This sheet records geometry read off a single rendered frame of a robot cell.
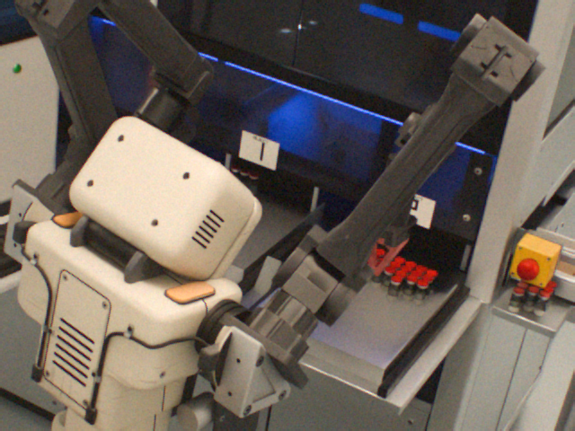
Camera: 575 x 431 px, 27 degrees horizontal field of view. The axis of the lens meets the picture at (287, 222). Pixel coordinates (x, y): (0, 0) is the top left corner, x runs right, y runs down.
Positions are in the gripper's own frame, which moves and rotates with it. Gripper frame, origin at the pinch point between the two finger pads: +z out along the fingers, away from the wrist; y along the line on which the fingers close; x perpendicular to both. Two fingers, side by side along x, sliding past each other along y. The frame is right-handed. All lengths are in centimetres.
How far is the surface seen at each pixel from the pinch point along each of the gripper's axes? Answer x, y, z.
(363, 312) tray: 5.7, 19.1, 17.0
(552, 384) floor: -16, 162, 83
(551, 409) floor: -20, 150, 85
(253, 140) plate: 42, 35, -1
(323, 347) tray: 5.5, 1.0, 17.4
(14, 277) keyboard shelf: 68, -2, 29
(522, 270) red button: -17.6, 32.3, 3.1
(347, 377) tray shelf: -0.3, -0.3, 20.3
